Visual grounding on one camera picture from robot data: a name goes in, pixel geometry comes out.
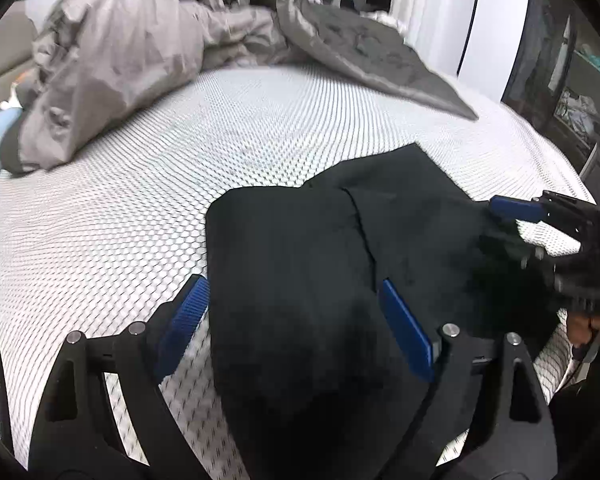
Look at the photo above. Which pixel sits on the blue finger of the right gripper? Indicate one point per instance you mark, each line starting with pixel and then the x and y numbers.
pixel 509 247
pixel 513 209

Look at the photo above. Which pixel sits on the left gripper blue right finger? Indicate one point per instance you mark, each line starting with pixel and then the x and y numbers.
pixel 419 350

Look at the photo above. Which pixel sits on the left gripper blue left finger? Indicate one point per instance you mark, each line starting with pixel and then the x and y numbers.
pixel 178 323

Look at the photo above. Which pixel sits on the black pants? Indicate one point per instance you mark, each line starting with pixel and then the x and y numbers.
pixel 312 382

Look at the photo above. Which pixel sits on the person's right hand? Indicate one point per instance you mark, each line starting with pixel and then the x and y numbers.
pixel 580 328

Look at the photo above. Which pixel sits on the white honeycomb mattress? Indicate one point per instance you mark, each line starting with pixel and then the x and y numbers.
pixel 102 241

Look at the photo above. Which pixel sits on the glass door wardrobe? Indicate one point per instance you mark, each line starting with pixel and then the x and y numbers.
pixel 555 81

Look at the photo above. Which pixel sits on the white curtain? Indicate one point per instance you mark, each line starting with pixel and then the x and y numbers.
pixel 436 29

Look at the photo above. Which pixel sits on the white crumpled sheet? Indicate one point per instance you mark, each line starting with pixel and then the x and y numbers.
pixel 387 19

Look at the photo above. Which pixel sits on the orange white plush toy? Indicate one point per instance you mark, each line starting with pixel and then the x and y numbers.
pixel 15 92

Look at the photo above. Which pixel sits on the grey duvet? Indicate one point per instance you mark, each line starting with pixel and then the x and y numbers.
pixel 95 62

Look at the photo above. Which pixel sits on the beige padded headboard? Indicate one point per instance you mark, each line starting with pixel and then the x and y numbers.
pixel 17 32

